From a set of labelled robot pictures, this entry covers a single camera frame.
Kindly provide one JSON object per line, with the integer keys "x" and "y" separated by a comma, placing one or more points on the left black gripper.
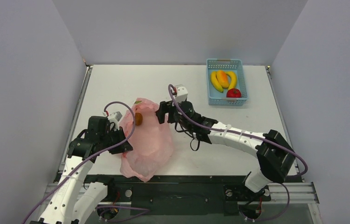
{"x": 125, "y": 147}

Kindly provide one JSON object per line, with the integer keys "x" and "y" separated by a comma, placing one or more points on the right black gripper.
{"x": 166, "y": 111}

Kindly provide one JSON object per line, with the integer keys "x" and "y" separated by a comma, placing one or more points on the brown fake kiwi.
{"x": 138, "y": 119}

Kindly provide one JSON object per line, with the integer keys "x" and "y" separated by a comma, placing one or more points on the pink plastic bag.
{"x": 152, "y": 142}

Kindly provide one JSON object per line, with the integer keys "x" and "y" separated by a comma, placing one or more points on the yellow fake banana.
{"x": 233, "y": 79}
{"x": 214, "y": 81}

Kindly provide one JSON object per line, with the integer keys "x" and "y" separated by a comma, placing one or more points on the fake orange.
{"x": 223, "y": 79}

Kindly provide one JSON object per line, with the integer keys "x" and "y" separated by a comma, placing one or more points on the red fake apple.
{"x": 233, "y": 93}

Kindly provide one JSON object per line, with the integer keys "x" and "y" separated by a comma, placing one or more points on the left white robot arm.
{"x": 66, "y": 206}

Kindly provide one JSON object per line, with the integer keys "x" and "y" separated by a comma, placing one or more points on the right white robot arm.
{"x": 275, "y": 158}

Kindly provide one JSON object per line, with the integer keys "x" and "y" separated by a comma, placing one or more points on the light blue plastic basket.
{"x": 219, "y": 98}

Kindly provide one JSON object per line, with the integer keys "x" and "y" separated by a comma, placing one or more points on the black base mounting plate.
{"x": 180, "y": 194}

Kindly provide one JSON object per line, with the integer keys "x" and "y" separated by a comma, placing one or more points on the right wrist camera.
{"x": 181, "y": 93}

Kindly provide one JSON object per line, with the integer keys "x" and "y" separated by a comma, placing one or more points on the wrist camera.
{"x": 181, "y": 93}
{"x": 115, "y": 117}

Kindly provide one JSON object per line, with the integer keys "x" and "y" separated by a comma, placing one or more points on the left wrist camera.
{"x": 115, "y": 117}

